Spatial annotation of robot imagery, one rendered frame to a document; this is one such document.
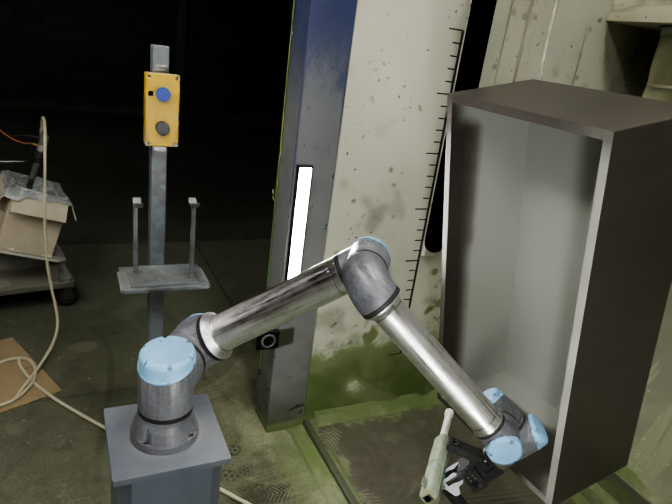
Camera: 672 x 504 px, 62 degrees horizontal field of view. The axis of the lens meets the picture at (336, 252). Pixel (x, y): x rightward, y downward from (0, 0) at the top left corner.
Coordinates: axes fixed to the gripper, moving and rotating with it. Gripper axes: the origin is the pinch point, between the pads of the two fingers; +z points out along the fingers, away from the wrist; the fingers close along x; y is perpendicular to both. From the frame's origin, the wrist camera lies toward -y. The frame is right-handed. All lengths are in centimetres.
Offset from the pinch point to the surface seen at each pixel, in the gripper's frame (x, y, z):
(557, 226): 51, -30, -72
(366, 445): 65, -1, 55
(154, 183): 33, -142, 26
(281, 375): 58, -51, 60
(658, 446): 85, 76, -39
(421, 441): 80, 17, 41
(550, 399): 59, 23, -26
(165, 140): 30, -148, 8
